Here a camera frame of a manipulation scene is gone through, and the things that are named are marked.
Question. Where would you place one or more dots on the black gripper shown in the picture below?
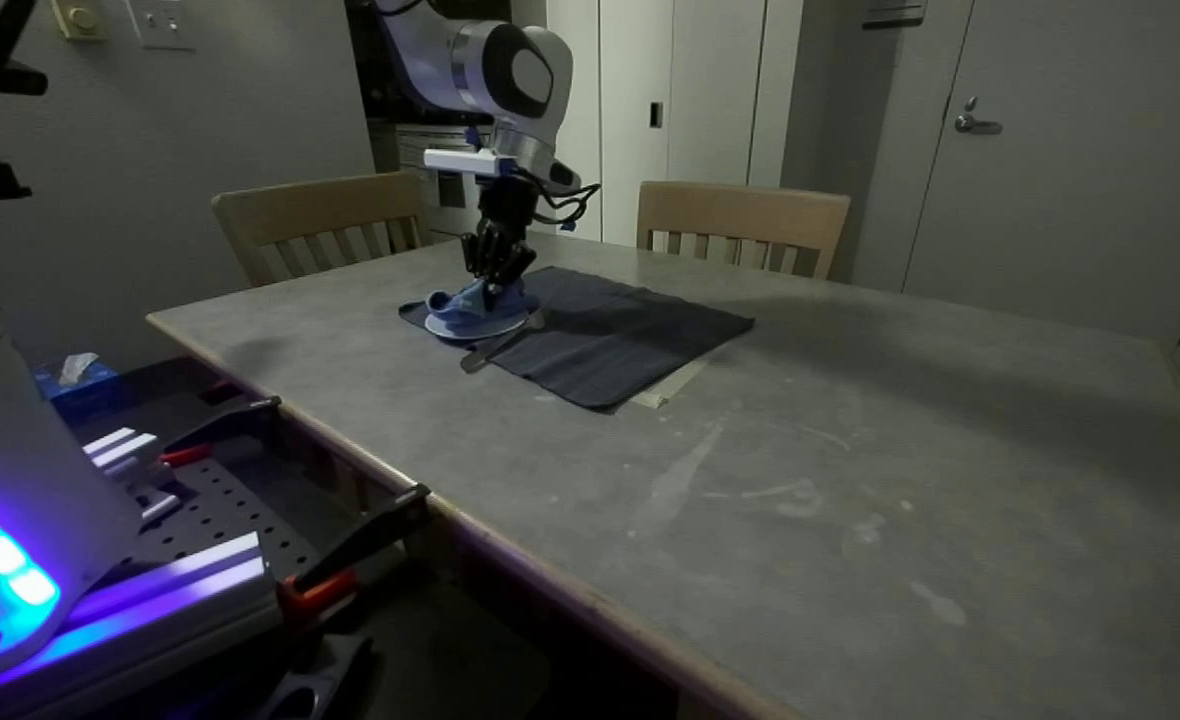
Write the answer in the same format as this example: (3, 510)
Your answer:
(508, 205)

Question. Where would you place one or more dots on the blue microfibre cloth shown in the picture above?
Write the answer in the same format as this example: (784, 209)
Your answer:
(491, 309)

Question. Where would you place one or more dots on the silver metal fork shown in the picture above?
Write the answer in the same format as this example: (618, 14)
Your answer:
(501, 351)

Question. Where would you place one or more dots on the white robot base blue lights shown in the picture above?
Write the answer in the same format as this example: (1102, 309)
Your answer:
(29, 506)

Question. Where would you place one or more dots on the white round plate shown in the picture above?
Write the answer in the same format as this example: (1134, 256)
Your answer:
(437, 327)

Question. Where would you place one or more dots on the white cabinet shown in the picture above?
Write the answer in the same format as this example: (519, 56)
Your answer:
(414, 186)

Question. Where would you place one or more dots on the dark grey woven placemat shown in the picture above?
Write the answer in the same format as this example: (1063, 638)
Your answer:
(615, 342)

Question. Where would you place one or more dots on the light wooden slat-back chair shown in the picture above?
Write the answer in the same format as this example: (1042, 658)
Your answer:
(750, 215)
(322, 205)

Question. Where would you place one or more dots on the pale beige sheet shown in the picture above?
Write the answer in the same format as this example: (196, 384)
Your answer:
(672, 384)

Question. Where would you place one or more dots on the black perforated breadboard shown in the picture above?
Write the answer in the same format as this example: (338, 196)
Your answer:
(235, 506)

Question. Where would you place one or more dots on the blue tissue box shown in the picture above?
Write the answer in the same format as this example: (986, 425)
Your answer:
(73, 379)

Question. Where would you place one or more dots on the grey room door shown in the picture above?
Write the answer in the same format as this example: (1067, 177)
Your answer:
(1080, 175)

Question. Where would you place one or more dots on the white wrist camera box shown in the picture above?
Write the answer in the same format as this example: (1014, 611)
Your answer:
(475, 160)

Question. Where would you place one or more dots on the small wall switch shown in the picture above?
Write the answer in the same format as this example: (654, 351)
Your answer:
(654, 119)

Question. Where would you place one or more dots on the white wall outlet plate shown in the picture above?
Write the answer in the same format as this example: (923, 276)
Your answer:
(166, 26)

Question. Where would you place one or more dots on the small silver bracket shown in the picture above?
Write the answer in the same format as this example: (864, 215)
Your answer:
(113, 447)

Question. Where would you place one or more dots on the aluminium profile rail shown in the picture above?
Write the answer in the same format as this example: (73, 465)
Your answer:
(189, 594)

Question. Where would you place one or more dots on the grey wall box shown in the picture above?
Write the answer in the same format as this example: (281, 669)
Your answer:
(894, 14)

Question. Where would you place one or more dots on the yellowish wall switch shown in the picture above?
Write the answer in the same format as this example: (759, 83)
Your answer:
(77, 16)

